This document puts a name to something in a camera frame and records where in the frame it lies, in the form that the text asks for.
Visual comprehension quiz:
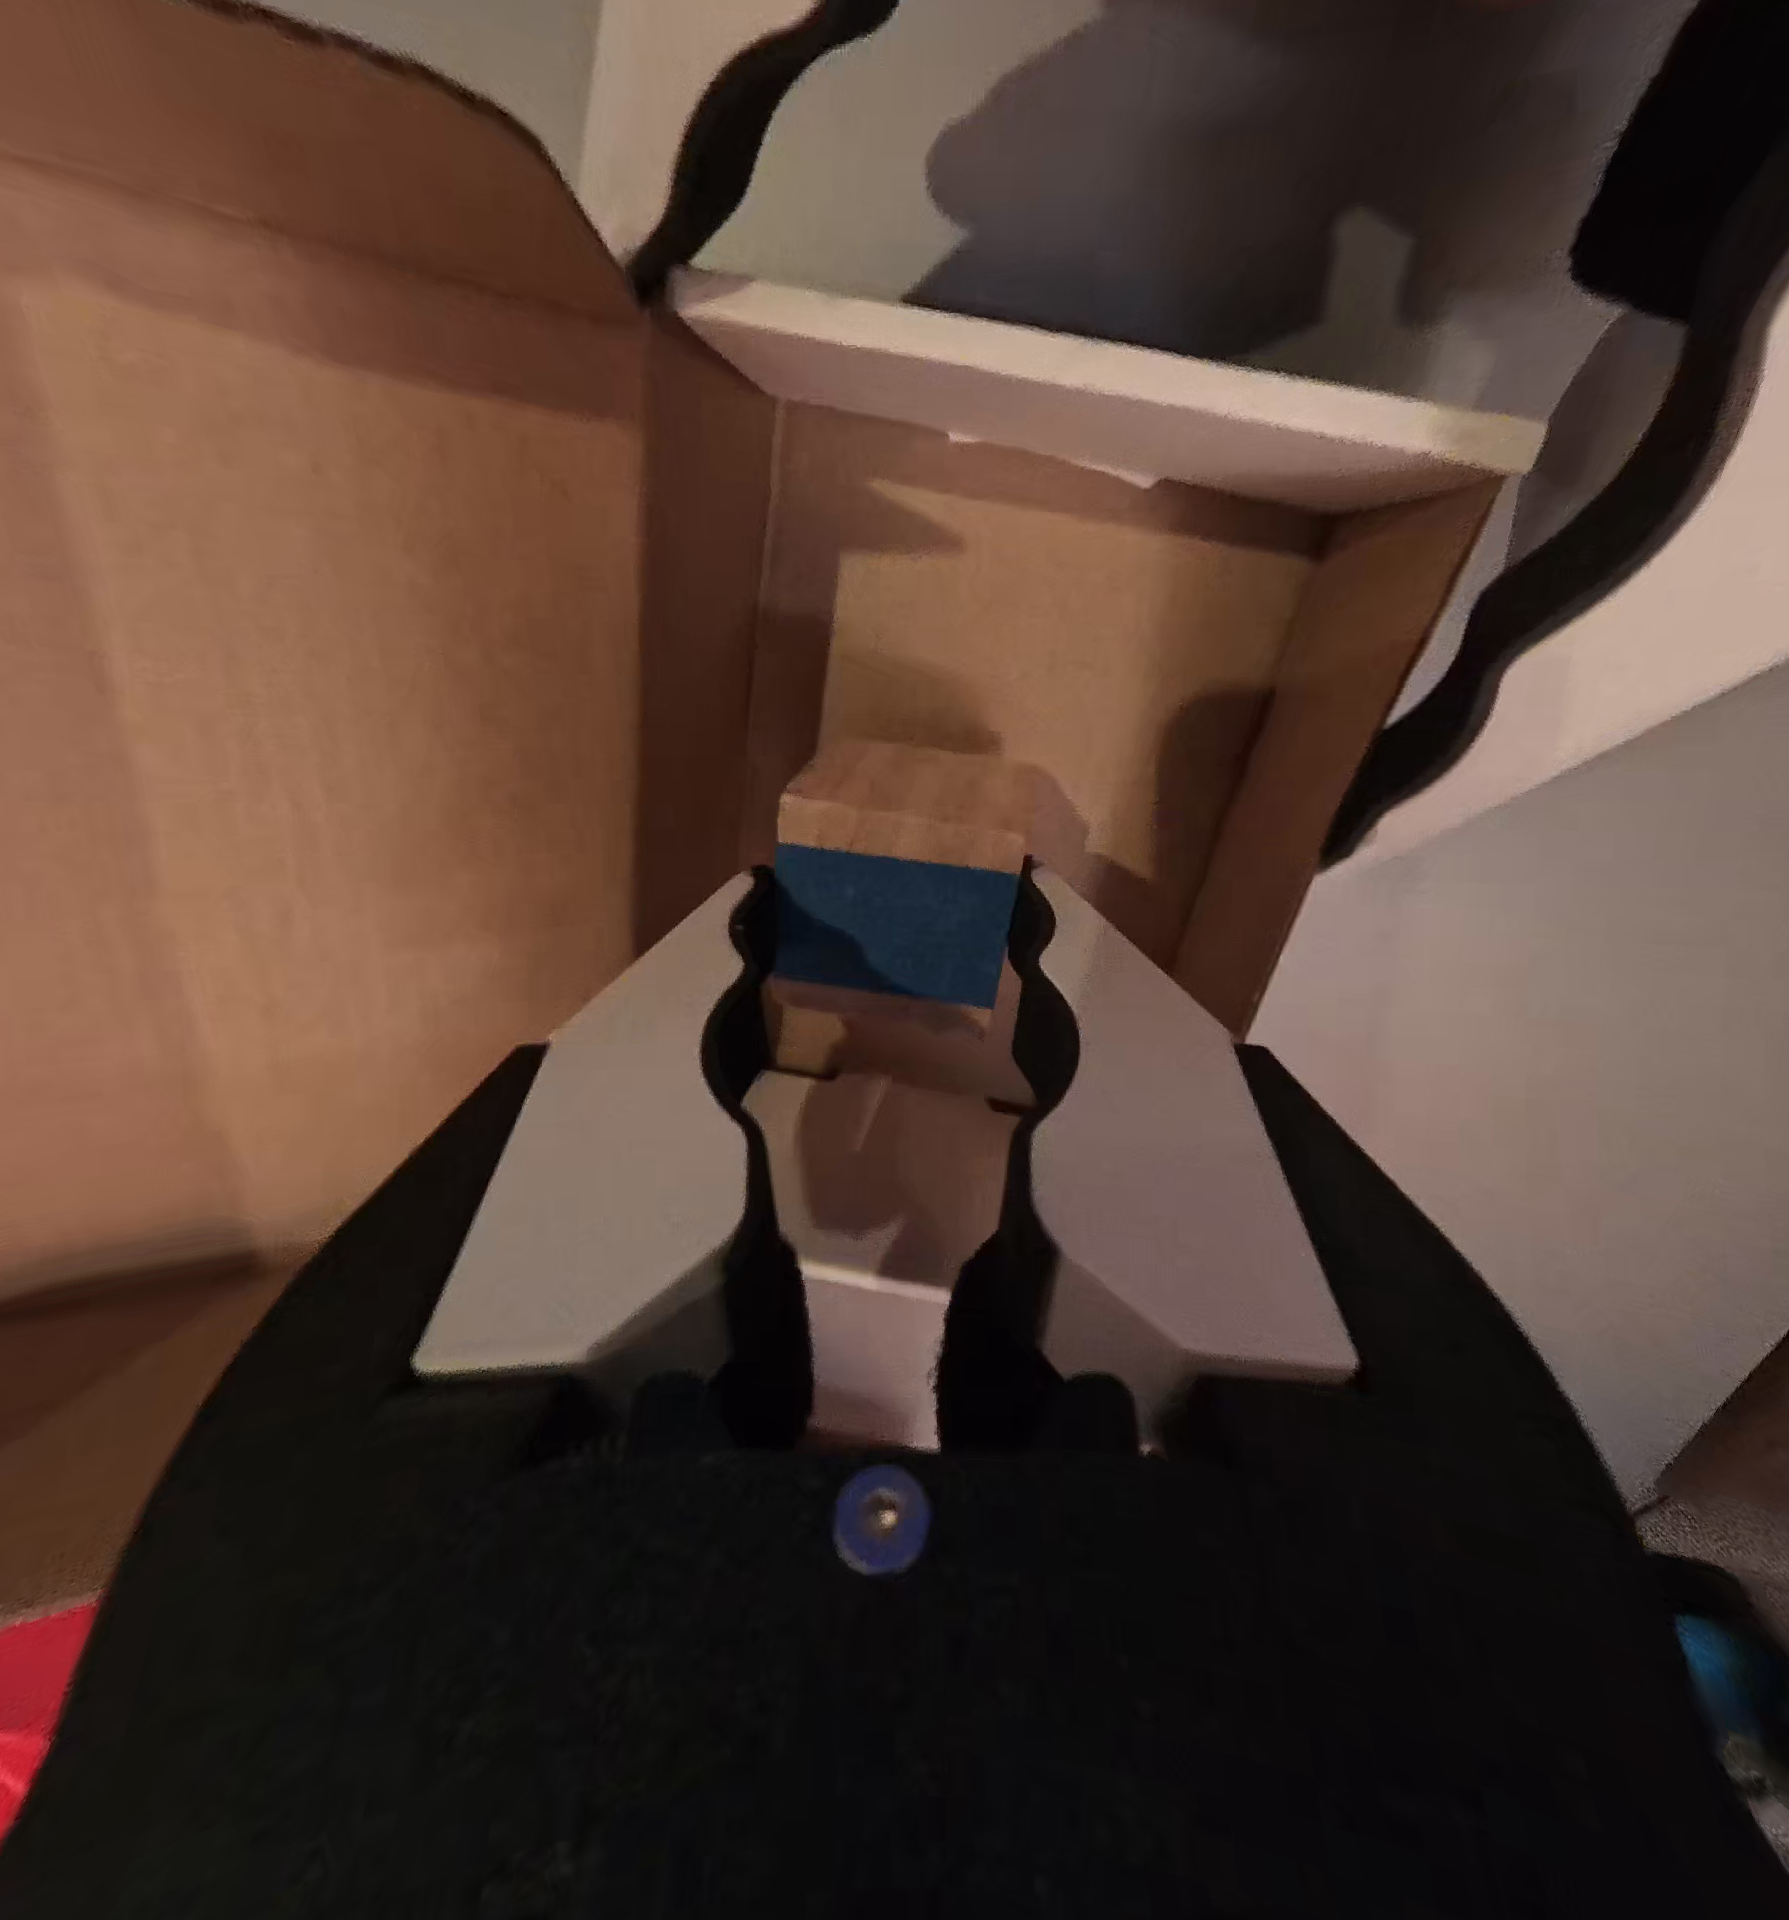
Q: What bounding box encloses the blue blurred object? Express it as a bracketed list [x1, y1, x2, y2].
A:
[1658, 1559, 1789, 1877]

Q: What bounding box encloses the cardboard mailer box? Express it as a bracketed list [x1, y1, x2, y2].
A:
[0, 0, 1547, 1652]

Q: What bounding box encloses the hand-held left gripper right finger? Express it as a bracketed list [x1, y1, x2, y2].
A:
[942, 854, 1361, 1453]

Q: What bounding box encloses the wooden cube blue face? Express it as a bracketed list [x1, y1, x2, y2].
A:
[766, 738, 1031, 1086]

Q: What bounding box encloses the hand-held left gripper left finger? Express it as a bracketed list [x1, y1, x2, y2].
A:
[411, 860, 818, 1448]

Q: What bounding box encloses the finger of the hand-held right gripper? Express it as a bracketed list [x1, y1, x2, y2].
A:
[594, 0, 896, 299]
[1320, 196, 1789, 870]

